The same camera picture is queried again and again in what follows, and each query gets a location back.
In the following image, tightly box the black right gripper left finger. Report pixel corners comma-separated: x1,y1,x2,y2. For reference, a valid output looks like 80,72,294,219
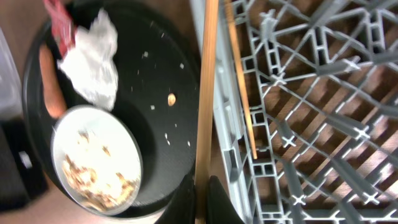
155,174,196,224

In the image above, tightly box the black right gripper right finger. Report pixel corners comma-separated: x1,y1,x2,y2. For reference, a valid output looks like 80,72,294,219
206,175,244,224

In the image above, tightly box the white plate with food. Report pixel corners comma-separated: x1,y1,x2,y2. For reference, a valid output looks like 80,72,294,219
50,105,143,217

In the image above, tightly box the orange carrot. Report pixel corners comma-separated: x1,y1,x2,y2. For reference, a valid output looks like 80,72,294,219
39,44,67,118

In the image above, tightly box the white napkin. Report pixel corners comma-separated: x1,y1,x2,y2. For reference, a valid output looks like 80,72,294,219
57,8,119,111

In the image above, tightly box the red snack wrapper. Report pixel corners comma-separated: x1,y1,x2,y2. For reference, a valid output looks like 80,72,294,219
43,0,76,58

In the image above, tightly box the grey dishwasher rack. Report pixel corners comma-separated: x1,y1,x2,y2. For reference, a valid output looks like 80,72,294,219
189,0,398,224

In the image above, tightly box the peanut on tray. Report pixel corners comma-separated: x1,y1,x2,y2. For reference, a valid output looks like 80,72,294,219
167,93,176,106

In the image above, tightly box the round black tray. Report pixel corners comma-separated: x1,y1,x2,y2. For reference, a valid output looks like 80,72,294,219
21,0,203,220

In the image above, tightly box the black rectangular tray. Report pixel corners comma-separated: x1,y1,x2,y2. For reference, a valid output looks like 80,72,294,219
1,120,49,212

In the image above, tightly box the clear plastic bin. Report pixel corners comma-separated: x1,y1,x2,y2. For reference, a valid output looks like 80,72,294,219
0,30,22,121

